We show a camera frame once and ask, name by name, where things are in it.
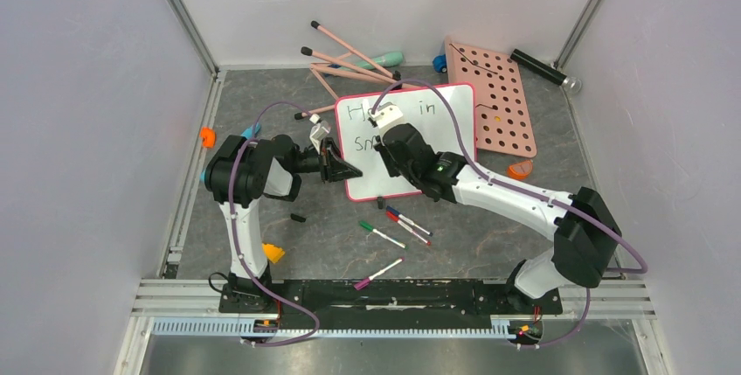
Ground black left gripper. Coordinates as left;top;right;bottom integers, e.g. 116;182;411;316
290;138;363;184

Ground pink framed whiteboard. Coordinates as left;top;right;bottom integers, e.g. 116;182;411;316
335;84;475;202

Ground black marker cap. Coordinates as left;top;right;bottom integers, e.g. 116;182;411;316
290;213;307;223

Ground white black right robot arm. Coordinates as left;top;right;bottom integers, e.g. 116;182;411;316
373;124;620;312

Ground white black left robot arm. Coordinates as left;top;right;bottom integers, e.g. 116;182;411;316
204;135;363;312

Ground blue whiteboard marker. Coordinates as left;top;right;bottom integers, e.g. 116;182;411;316
386;205;433;236

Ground red whiteboard marker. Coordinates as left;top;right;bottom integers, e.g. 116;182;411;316
385;211;431;246

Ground green whiteboard marker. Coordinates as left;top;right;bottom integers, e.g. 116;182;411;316
358;220;406;249

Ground purple whiteboard marker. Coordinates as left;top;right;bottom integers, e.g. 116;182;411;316
353;257;405;291

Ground blue toy marker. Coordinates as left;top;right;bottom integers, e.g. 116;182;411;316
199;123;261;183

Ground teal green toy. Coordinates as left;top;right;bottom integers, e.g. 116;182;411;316
329;51;405;73

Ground blue toy car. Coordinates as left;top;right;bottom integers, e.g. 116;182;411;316
433;54;447;73

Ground pink perforated board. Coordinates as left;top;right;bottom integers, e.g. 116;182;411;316
444;37;537;158

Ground pink easel legs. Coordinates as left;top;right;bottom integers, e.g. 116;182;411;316
301;20;401;101

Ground yellow orange wedge block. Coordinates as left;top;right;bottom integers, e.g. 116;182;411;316
262;243;286;264

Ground orange round object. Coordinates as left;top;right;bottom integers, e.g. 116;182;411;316
507;159;534;181

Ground orange plastic piece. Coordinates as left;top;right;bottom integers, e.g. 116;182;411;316
199;127;217;149

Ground black flashlight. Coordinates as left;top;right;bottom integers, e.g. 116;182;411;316
510;49;582;94

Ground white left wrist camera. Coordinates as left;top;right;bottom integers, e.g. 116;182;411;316
309;114;331;152

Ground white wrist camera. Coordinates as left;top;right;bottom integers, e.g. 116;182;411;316
309;114;331;152
368;103;405;131

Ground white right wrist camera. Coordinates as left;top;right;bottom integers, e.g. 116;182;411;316
368;103;405;131

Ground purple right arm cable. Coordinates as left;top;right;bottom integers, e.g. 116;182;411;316
370;78;648;349

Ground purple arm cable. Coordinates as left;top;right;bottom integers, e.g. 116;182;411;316
370;78;648;349
227;101;323;349

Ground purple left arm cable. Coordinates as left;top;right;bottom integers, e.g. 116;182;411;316
227;101;323;349

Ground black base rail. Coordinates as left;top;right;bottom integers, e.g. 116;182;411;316
218;279;563;330

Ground white cable comb strip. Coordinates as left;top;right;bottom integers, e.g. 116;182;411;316
151;316;514;340

